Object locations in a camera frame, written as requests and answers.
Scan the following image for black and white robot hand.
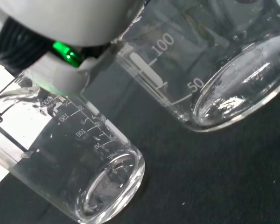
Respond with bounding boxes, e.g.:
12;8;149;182
0;0;147;97

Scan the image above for clear glass beaker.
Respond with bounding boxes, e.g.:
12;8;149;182
0;72;146;224

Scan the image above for black bench cloth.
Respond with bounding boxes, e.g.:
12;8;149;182
0;44;280;224

